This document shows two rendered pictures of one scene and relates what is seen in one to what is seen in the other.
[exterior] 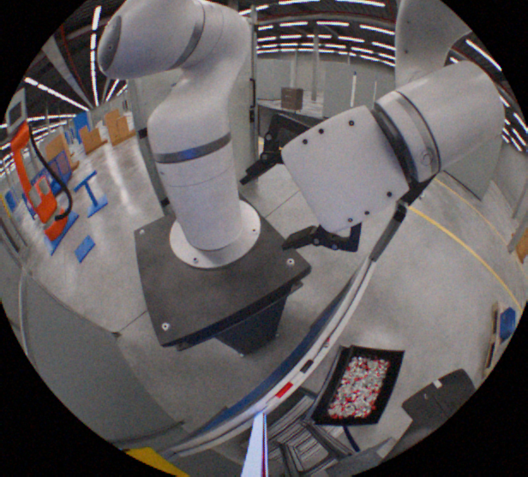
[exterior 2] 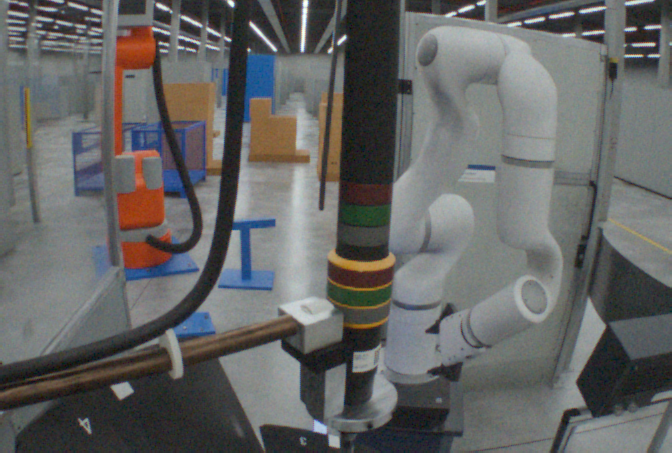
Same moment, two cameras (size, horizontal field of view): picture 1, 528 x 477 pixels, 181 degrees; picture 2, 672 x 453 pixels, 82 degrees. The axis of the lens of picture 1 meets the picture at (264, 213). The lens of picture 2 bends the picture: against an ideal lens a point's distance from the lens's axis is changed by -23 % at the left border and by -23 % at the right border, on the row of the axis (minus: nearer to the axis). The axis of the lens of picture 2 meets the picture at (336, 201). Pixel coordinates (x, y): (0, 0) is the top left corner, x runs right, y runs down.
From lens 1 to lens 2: 0.84 m
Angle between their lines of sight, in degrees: 47
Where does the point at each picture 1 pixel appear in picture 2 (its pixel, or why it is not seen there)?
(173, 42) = (412, 248)
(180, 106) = (411, 279)
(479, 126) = (493, 318)
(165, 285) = not seen: hidden behind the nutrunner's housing
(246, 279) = (404, 395)
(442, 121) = (475, 317)
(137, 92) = (401, 157)
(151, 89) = not seen: hidden behind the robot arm
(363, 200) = (453, 350)
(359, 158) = (456, 330)
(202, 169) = (412, 317)
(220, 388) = not seen: outside the picture
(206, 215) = (404, 344)
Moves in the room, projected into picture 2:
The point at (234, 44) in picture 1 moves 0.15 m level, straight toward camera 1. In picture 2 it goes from (453, 244) to (422, 264)
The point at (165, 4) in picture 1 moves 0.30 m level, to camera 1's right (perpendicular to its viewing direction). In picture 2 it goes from (407, 231) to (543, 271)
